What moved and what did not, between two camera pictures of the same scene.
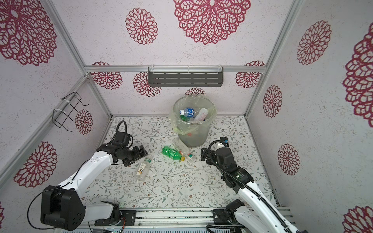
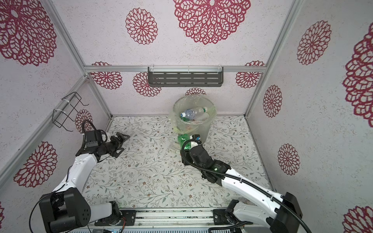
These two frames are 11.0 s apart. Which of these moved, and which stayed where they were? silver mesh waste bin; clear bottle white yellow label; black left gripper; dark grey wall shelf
Moved: clear bottle white yellow label; black left gripper
Stayed: dark grey wall shelf; silver mesh waste bin
